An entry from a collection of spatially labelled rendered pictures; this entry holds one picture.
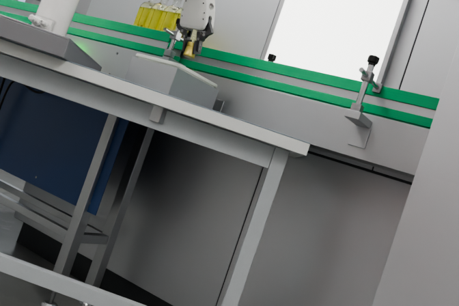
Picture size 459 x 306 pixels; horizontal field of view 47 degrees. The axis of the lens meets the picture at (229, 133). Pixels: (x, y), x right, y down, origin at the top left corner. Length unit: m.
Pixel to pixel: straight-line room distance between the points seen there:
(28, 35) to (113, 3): 0.96
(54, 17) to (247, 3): 0.72
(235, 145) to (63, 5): 0.62
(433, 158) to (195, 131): 0.60
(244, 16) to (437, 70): 0.69
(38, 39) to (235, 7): 0.79
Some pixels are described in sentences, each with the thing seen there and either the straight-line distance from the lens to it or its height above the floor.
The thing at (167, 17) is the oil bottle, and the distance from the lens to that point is 1.94.
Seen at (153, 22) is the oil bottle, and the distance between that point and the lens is 1.97.
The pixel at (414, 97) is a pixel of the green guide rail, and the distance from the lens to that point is 1.48.
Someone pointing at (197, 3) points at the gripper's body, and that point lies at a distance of 1.61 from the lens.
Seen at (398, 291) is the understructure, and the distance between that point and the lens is 1.25.
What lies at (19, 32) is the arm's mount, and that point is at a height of 0.78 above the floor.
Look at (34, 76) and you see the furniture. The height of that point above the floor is 0.68.
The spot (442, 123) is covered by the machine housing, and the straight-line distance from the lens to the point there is 1.26.
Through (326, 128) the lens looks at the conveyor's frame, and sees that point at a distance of 1.50.
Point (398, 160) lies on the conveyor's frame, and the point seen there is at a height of 0.78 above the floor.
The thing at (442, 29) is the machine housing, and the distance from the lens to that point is 1.74.
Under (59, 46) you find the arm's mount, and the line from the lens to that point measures 1.45.
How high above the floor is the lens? 0.65
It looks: 2 degrees up
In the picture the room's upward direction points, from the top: 19 degrees clockwise
